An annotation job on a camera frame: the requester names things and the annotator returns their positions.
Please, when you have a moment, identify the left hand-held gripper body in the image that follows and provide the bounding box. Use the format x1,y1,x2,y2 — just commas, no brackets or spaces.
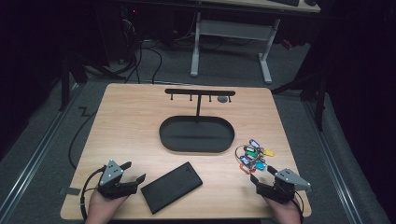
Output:
97,159,138,200

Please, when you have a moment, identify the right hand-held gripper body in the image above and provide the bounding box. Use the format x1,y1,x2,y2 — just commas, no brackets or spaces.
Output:
257,167,313,205

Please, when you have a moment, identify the person's right hand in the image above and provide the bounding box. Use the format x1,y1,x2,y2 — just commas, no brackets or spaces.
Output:
263,195,303,224

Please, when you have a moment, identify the person's left hand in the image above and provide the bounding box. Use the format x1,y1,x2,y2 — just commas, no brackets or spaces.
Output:
84,189,129,224

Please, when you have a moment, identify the bunch of coloured key tags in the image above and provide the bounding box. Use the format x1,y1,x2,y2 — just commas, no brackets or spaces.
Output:
234,138,276,175

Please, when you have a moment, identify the black smartphone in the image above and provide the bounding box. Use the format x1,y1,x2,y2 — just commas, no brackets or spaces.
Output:
140,161,204,216

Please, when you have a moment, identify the grey tape piece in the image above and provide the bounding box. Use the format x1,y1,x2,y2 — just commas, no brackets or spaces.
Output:
64,187,82,197

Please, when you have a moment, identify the black key stand with tray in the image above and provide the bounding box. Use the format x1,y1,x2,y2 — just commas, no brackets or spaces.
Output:
159,88,237,154

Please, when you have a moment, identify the black metal stand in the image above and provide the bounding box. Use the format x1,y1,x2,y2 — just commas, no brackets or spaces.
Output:
57,43,90,113
270,59,330,133

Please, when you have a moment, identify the black computer tower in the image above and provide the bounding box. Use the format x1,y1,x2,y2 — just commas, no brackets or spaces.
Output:
119,5,139,64

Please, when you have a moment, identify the black keyboard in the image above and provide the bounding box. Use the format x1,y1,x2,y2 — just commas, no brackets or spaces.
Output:
269,0,301,7

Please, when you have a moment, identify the right hand-held gripper cable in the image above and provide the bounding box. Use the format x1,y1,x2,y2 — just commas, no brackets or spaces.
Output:
291,189,305,224

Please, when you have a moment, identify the hand-held gripper cable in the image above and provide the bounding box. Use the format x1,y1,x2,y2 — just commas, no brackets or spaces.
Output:
79,165,107,222
291,189,305,224

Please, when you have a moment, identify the left hand-held gripper cable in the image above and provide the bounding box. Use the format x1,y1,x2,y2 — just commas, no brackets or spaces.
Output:
79,165,107,222

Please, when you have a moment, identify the black floor cable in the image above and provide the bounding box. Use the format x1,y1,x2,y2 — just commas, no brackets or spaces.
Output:
67,109,99,171

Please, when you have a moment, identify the metal floor rail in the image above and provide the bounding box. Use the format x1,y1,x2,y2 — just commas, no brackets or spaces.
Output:
302,98,364,224
0,82,82,217

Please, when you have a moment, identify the white metal frame desk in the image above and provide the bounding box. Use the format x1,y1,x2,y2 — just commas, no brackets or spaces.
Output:
190,0,322,86

